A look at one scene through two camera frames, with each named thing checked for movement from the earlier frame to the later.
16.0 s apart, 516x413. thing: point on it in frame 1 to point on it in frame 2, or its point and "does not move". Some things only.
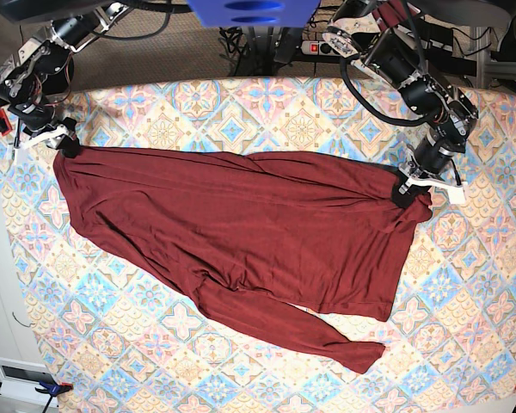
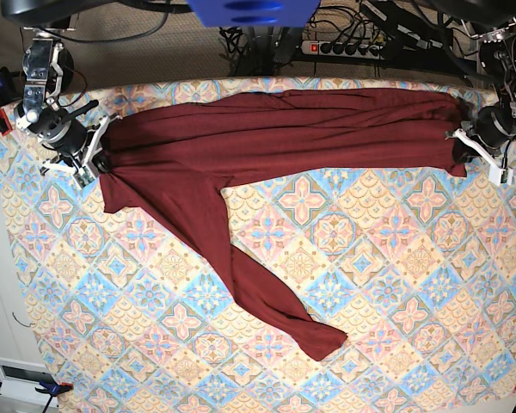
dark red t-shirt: (272, 237) to (178, 156)
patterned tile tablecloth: (111, 332) does not move
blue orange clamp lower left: (51, 388) does not move
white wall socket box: (20, 379) does not move
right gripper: (432, 156) to (487, 131)
